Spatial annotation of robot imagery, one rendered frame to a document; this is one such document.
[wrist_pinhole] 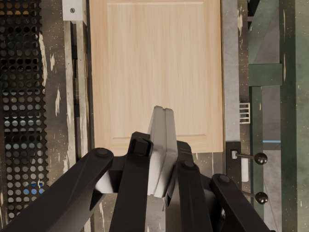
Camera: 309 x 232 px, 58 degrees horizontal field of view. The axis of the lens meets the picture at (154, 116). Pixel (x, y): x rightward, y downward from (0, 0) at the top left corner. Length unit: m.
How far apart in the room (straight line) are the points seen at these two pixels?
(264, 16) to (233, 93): 0.47
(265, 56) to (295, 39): 1.68
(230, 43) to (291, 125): 0.36
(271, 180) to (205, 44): 3.49
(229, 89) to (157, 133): 0.81
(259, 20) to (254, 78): 0.34
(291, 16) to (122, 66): 0.60
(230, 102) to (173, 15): 0.35
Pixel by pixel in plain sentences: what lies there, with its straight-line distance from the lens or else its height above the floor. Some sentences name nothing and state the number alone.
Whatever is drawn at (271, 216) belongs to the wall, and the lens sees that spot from 4.13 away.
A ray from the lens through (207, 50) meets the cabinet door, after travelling 0.99.
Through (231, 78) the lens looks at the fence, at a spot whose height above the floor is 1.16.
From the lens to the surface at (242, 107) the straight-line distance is 0.99.
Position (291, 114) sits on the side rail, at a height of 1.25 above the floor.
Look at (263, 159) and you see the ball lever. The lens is 0.89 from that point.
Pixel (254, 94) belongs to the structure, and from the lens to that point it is 1.10.
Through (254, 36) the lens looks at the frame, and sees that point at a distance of 1.39.
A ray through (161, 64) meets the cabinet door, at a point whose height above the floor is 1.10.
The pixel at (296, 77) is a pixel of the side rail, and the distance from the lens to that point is 1.05.
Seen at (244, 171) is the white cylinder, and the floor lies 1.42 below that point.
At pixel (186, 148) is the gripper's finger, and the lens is 0.18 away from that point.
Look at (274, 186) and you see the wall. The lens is 4.31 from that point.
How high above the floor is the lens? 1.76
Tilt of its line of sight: 33 degrees down
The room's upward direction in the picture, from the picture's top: 176 degrees clockwise
